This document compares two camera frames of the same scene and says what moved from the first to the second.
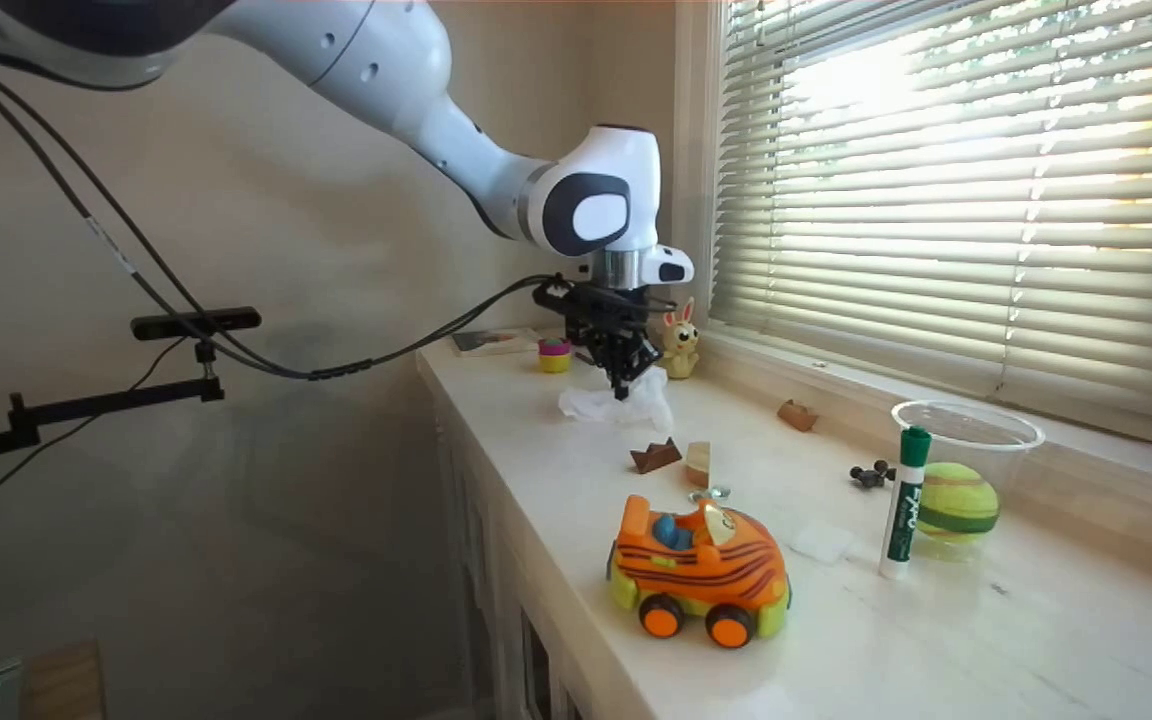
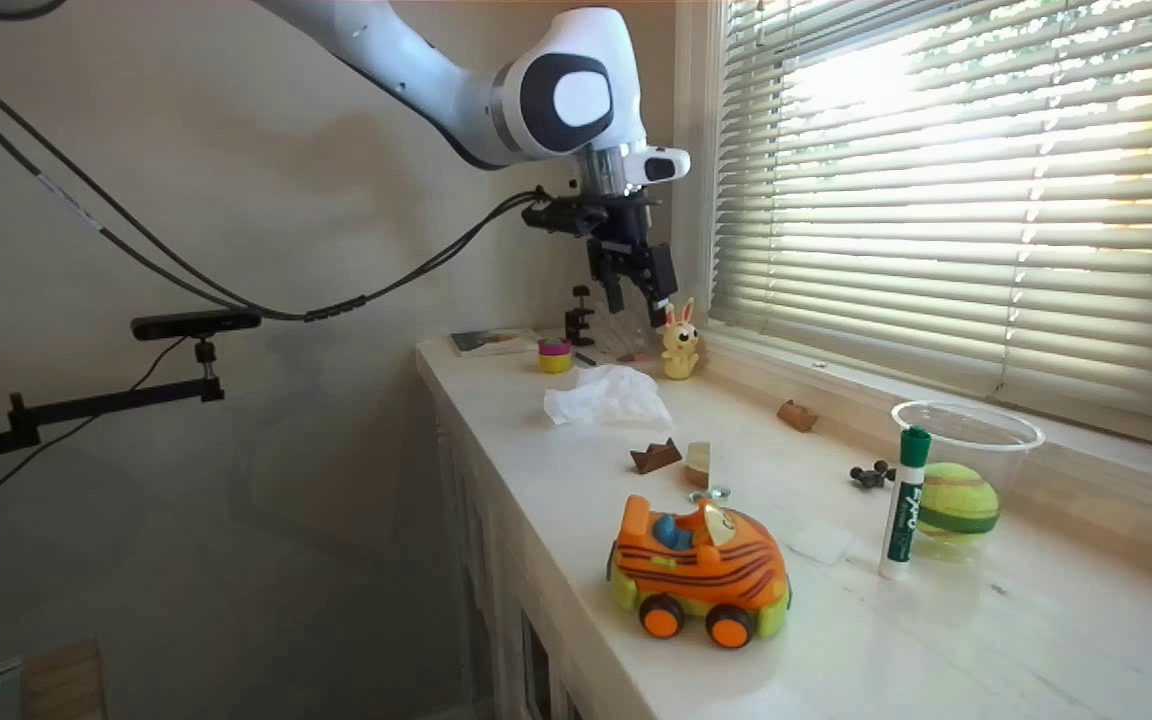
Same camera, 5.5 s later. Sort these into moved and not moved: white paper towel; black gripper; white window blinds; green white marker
Moved: black gripper
Not moved: white window blinds; green white marker; white paper towel
